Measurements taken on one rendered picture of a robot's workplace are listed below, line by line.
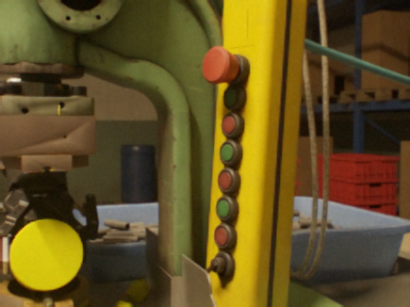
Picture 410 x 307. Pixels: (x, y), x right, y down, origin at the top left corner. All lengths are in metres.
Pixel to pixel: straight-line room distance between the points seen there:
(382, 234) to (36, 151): 0.63
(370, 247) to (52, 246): 0.59
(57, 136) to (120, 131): 8.44
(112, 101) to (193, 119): 8.34
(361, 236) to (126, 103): 8.15
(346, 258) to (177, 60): 0.50
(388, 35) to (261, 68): 6.35
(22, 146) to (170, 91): 0.17
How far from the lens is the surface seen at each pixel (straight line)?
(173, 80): 0.61
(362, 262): 1.00
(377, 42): 6.86
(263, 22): 0.60
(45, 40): 0.58
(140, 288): 0.70
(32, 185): 0.72
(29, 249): 0.57
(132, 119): 9.01
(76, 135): 0.54
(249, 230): 0.58
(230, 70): 0.57
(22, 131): 0.53
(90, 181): 8.94
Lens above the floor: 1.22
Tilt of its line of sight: 3 degrees down
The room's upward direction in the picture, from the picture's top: straight up
